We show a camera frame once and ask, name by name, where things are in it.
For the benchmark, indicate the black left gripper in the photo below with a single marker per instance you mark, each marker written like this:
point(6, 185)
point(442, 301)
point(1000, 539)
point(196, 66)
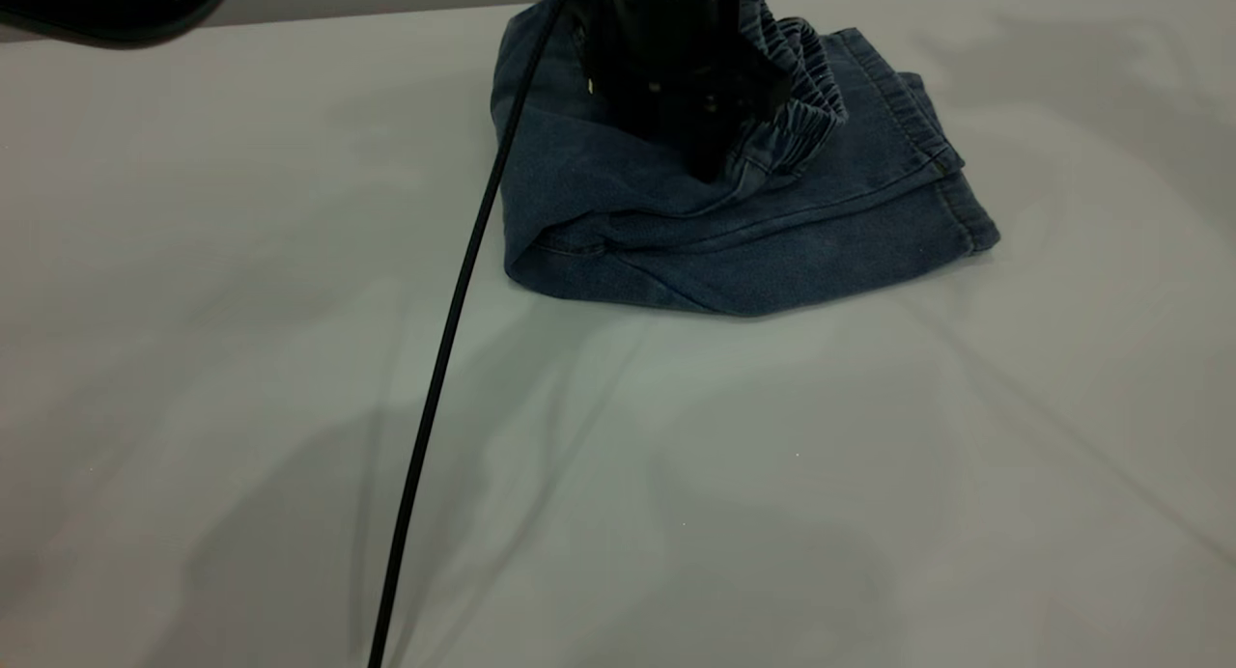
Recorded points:
point(676, 50)

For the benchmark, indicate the blue denim shorts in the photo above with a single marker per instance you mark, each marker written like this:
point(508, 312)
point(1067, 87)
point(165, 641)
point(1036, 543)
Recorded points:
point(821, 234)

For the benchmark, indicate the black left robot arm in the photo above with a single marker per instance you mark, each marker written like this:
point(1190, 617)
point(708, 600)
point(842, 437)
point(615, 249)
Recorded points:
point(97, 7)

